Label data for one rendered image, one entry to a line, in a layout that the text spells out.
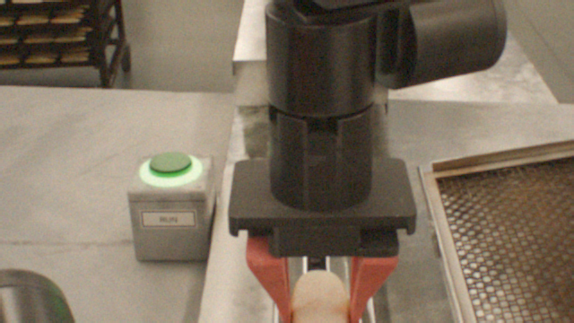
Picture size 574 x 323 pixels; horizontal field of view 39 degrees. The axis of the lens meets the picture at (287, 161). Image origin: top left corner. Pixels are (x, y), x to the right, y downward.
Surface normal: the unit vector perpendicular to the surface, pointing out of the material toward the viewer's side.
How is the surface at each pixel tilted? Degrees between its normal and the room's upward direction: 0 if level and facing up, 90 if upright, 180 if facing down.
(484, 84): 0
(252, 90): 90
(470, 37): 85
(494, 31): 79
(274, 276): 111
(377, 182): 0
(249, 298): 0
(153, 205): 90
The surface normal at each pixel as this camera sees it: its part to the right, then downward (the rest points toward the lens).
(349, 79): 0.48, 0.41
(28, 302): 0.36, -0.89
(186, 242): -0.01, 0.48
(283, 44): -0.64, 0.38
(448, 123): -0.02, -0.88
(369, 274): 0.00, 0.76
